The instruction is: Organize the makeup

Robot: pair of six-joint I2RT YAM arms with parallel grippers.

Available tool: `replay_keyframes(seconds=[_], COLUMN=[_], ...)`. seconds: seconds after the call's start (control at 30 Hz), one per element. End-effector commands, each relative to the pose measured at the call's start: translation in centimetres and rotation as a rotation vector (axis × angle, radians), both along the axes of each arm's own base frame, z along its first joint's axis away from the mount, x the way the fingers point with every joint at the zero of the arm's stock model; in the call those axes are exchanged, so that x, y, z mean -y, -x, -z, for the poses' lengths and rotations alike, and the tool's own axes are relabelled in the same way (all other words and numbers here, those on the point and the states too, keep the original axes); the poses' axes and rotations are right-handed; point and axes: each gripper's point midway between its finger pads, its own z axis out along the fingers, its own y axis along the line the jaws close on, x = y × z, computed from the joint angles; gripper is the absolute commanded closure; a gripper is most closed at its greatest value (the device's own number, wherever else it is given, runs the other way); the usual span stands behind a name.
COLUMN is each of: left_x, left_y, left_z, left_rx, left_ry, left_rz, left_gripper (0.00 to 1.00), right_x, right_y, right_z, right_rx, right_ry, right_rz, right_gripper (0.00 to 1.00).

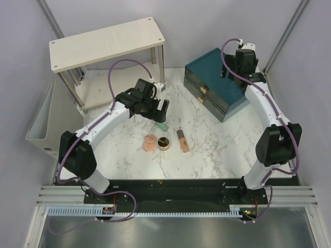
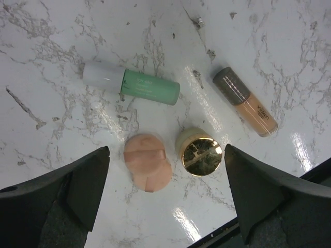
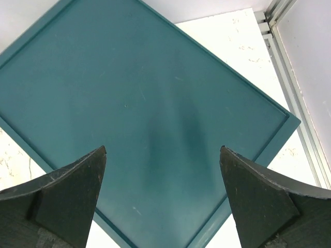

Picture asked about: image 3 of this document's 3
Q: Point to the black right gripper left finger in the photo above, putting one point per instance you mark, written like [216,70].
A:
[56,209]

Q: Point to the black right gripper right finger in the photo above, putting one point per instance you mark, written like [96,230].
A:
[273,210]

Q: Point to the teal drawer cabinet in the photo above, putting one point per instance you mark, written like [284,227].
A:
[118,74]

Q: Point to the aluminium frame rail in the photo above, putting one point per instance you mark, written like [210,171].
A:
[268,21]

